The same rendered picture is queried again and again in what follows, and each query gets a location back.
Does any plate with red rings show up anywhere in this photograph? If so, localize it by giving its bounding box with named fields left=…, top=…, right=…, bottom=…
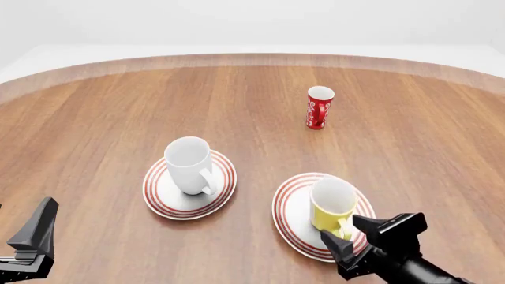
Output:
left=142, top=149, right=238, bottom=221
left=271, top=172, right=376, bottom=263

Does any red mug with white print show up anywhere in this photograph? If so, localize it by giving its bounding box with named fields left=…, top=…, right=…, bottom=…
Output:
left=305, top=85, right=336, bottom=131

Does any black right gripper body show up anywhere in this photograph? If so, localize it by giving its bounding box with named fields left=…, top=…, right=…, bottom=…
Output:
left=335, top=244, right=398, bottom=282

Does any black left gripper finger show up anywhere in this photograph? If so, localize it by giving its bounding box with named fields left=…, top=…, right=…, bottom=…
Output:
left=6, top=196, right=60, bottom=258

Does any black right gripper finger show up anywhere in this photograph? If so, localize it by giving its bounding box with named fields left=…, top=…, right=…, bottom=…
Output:
left=320, top=229, right=356, bottom=263
left=351, top=213, right=386, bottom=249

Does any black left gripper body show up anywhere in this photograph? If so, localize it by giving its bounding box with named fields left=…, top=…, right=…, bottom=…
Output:
left=0, top=250, right=54, bottom=282

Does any yellow and white mug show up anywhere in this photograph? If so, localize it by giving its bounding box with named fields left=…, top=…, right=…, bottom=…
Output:
left=309, top=176, right=359, bottom=241

